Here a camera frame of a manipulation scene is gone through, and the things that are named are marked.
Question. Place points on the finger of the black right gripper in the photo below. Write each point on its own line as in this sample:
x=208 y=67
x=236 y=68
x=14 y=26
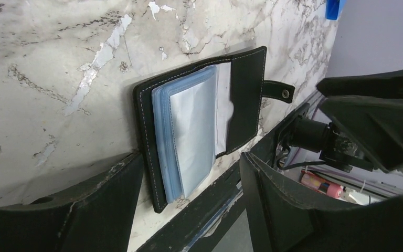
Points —
x=369 y=110

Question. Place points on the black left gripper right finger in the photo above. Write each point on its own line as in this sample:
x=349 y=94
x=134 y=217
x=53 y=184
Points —
x=284 y=215

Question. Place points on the black leather card holder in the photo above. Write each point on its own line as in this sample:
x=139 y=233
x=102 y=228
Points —
x=191 y=115

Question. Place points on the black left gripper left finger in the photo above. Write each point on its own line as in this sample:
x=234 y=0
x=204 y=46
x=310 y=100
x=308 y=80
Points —
x=94 y=215

